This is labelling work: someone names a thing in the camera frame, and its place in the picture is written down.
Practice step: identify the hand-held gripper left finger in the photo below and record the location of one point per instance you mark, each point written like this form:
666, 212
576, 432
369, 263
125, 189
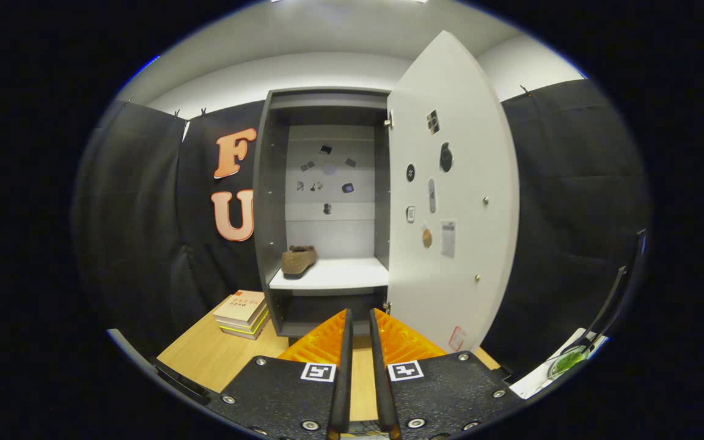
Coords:
343, 379

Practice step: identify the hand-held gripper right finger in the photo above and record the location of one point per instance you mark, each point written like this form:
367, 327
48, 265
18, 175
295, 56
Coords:
379, 379

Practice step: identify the brown fuzzy shoe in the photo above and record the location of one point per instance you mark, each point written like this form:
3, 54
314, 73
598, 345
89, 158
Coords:
298, 261

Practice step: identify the dark grey shoe cabinet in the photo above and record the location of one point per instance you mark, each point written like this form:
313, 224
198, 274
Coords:
269, 214

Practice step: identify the white shoe cabinet door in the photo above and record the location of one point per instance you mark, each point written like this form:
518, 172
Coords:
468, 183

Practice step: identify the stack of books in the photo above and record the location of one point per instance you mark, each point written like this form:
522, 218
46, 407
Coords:
241, 308

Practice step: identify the white side table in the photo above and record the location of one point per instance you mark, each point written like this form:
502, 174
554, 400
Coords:
541, 382

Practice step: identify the green object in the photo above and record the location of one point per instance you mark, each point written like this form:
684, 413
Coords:
566, 363

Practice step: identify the black backdrop cloth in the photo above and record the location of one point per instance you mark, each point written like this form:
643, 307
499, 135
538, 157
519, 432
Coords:
132, 214

